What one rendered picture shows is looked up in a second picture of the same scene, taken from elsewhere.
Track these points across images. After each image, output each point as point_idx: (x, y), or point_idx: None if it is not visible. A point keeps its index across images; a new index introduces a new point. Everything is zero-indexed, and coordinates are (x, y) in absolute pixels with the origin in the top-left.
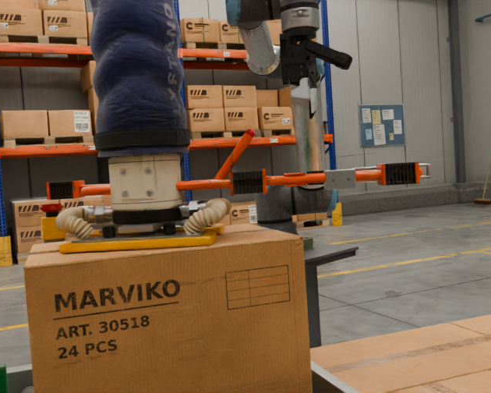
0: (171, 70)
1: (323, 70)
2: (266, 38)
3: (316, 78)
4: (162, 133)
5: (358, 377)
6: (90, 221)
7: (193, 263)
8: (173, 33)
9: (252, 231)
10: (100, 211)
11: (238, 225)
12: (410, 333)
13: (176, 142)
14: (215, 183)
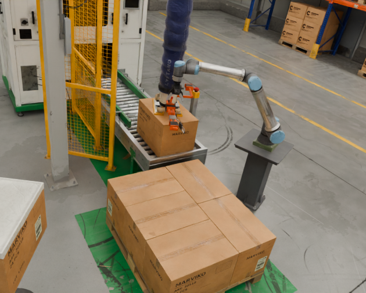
0: (166, 75)
1: (251, 89)
2: (212, 72)
3: (168, 93)
4: (161, 88)
5: (178, 168)
6: None
7: (151, 115)
8: (169, 67)
9: (178, 120)
10: None
11: (193, 118)
12: (218, 182)
13: (164, 90)
14: None
